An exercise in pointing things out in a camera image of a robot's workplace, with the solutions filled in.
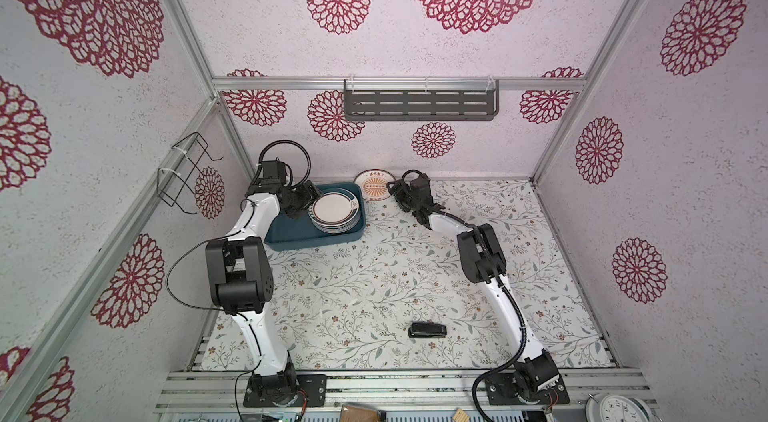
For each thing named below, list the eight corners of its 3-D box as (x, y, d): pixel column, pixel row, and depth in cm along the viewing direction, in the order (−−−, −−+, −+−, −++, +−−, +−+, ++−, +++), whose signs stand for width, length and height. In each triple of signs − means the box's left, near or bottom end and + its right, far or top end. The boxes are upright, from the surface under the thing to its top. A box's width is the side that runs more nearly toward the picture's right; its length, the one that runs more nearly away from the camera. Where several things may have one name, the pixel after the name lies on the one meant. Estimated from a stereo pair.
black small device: (408, 337, 84) (409, 333, 82) (408, 326, 86) (408, 322, 84) (445, 337, 84) (447, 333, 82) (443, 326, 86) (445, 322, 84)
